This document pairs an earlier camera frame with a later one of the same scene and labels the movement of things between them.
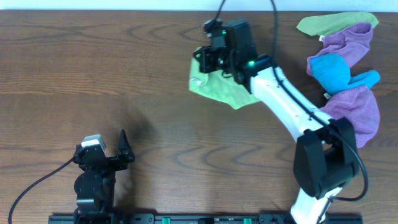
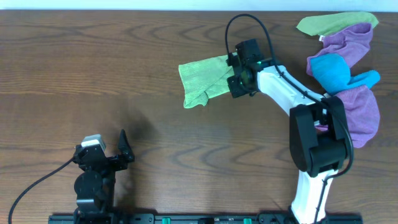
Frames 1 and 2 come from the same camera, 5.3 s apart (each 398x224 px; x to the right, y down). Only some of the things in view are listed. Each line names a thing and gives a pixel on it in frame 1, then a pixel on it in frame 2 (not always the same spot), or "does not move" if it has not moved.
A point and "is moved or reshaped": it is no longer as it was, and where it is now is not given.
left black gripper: (104, 162) does not move
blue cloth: (333, 72) does not move
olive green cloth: (323, 25) does not move
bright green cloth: (213, 86) is moved or reshaped
